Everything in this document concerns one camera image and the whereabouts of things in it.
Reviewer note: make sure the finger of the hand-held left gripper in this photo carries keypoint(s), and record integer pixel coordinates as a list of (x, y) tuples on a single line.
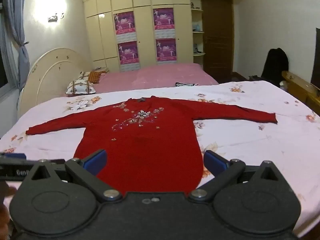
[(15, 155)]

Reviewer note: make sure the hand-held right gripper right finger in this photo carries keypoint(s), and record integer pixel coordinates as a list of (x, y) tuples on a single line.
[(215, 165)]

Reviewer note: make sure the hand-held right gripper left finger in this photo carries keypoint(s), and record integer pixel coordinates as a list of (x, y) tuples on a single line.
[(96, 162)]

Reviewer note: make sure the red beaded sweater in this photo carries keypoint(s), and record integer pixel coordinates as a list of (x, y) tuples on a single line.
[(150, 142)]

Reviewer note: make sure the person's left hand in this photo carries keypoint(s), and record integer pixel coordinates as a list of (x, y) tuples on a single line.
[(4, 205)]

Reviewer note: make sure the white floral blanket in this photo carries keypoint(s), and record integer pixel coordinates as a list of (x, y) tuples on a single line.
[(250, 142)]

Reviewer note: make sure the white brown patterned pillow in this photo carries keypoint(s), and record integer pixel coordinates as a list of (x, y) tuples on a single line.
[(80, 87), (84, 76)]

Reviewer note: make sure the orange patterned pillow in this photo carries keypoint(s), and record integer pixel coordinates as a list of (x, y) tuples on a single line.
[(95, 77)]

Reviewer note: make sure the black white striped cloth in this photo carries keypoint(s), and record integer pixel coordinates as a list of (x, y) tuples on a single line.
[(186, 84)]

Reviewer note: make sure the cream round headboard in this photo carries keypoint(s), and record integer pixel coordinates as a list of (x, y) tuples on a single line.
[(50, 75)]

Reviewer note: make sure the pink bed cover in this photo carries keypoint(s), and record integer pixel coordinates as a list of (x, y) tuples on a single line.
[(155, 76)]

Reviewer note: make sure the wooden cabinet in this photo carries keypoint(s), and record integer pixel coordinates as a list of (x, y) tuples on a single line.
[(300, 87)]

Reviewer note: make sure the brown wooden door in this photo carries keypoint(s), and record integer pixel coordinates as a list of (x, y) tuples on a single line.
[(217, 35)]

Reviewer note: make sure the cream corner shelf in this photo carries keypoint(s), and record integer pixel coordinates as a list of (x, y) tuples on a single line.
[(197, 32)]

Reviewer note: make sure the grey blue curtain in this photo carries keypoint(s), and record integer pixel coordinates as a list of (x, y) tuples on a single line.
[(15, 17)]

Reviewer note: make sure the cream wardrobe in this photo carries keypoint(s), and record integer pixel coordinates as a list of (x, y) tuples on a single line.
[(145, 30)]

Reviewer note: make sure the black television screen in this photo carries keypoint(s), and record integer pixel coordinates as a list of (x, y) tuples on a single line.
[(316, 57)]

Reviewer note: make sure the purple wall poster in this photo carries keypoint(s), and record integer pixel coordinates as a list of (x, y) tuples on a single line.
[(124, 23), (128, 52), (163, 20), (166, 50)]

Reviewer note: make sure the wall lamp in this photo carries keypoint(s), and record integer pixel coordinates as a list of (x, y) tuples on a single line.
[(55, 17)]

